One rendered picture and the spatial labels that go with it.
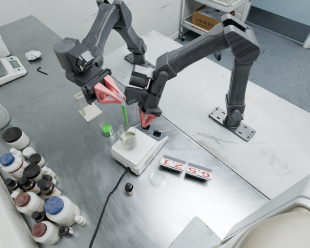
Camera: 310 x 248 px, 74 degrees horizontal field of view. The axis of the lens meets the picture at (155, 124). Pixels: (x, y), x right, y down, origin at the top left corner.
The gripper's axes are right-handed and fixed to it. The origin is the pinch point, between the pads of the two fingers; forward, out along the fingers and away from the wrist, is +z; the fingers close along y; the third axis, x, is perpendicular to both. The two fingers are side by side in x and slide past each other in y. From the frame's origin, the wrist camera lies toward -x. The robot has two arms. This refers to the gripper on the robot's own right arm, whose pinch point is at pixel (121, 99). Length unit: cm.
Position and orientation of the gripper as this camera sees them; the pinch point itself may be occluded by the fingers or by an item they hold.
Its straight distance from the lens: 56.8
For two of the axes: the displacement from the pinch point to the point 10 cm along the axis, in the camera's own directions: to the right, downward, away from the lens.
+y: 5.9, -6.7, 4.6
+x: 0.2, 5.8, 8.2
